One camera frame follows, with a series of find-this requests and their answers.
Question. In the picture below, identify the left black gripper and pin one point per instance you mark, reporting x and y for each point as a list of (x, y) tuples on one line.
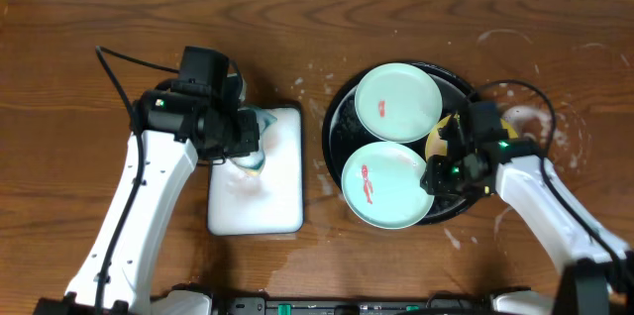
[(249, 132)]

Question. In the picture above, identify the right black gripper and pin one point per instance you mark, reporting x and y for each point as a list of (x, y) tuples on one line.
[(436, 185)]

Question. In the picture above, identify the yellow plate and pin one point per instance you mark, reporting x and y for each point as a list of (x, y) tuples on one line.
[(436, 146)]

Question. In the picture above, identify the green sponge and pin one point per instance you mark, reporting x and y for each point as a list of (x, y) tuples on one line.
[(254, 162)]

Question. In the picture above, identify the mint plate long red stain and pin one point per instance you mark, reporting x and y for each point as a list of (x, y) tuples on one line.
[(381, 184)]

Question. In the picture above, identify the mint plate small red stain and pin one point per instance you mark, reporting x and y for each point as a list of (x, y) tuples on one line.
[(398, 102)]

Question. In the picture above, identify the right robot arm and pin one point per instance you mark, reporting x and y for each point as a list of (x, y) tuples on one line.
[(596, 266)]

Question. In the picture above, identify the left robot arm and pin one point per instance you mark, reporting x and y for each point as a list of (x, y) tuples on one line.
[(174, 126)]

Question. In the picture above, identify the black round tray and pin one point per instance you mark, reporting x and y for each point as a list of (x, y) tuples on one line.
[(343, 133)]

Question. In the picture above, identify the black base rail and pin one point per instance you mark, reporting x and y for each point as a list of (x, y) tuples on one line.
[(261, 306)]

